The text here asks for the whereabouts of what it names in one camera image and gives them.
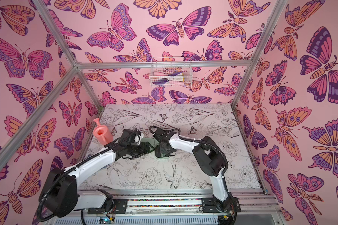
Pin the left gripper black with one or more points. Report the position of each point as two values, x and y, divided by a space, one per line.
143 151

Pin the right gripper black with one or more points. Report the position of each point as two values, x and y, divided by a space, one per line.
161 145

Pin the green case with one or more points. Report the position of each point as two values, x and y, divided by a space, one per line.
161 150

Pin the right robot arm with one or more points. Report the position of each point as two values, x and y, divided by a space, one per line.
211 160

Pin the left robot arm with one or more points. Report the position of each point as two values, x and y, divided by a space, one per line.
60 195

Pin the pink watering can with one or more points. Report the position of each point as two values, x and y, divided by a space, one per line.
102 133

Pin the green circuit board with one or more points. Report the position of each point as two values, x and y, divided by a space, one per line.
106 221

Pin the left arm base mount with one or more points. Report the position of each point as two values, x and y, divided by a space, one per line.
115 206

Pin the white wire wall basket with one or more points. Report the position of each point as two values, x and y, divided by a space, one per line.
171 71

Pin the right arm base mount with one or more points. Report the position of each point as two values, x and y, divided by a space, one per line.
212 205

